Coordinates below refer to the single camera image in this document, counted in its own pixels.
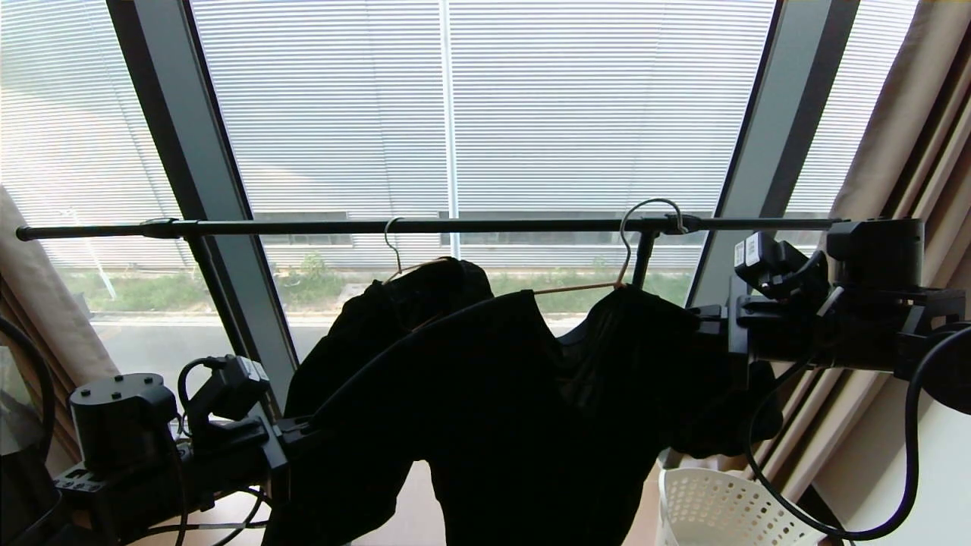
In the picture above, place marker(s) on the pink clothes hanger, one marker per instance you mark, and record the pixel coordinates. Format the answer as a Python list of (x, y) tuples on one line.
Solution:
[(576, 288), (397, 264)]

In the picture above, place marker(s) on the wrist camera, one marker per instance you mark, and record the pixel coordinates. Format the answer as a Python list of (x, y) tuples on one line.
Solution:
[(235, 383), (766, 254)]

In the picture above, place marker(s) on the black clothes rack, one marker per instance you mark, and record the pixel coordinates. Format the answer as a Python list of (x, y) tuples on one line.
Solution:
[(303, 226)]

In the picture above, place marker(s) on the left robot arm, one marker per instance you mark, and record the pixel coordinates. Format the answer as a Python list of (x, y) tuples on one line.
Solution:
[(121, 417)]

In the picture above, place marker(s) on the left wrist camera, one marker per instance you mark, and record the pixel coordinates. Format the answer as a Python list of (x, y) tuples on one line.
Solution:
[(235, 383)]

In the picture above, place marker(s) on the brown curtain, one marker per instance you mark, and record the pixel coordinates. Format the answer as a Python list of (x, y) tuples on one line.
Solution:
[(895, 152), (45, 318)]

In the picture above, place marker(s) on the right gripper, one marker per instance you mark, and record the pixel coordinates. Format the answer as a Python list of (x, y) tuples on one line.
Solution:
[(789, 330)]

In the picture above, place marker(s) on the black shorts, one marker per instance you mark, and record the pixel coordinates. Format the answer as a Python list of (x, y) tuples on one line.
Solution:
[(394, 318)]

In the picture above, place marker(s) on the white laundry basket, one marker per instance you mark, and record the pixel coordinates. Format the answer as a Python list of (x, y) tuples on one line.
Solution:
[(721, 508)]

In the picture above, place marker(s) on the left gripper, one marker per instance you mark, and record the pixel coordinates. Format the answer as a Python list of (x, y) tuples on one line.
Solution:
[(243, 459)]

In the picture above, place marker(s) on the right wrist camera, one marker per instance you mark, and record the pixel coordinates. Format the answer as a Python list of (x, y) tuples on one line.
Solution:
[(766, 254)]

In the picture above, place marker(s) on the black garment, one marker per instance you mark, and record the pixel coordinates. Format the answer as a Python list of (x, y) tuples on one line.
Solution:
[(531, 425)]

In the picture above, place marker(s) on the window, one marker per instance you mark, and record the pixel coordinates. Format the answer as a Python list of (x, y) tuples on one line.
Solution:
[(341, 114)]

